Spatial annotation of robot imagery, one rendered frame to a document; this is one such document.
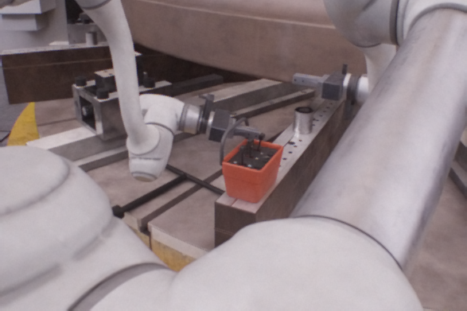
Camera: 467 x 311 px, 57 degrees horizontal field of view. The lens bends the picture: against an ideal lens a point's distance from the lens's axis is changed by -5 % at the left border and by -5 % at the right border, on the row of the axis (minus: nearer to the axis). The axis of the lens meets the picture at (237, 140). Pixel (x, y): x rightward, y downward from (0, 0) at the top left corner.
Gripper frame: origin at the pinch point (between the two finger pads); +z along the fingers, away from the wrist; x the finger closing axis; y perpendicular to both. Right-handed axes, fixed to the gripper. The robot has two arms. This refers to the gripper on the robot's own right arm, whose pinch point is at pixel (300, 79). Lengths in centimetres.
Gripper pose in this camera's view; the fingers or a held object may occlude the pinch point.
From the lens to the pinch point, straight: 131.4
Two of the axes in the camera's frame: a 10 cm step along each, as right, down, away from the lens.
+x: -4.3, 3.8, -8.2
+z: -9.0, -2.0, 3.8
